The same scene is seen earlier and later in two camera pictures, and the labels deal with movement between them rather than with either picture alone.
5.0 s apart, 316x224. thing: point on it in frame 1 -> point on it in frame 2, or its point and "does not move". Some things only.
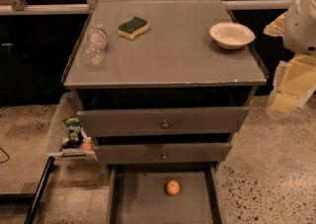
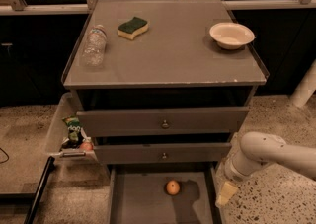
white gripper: x=300 y=26 -> x=231 y=173
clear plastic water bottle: x=95 y=46 does not move
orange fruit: x=173 y=187 does not move
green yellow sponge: x=131 y=28 does not move
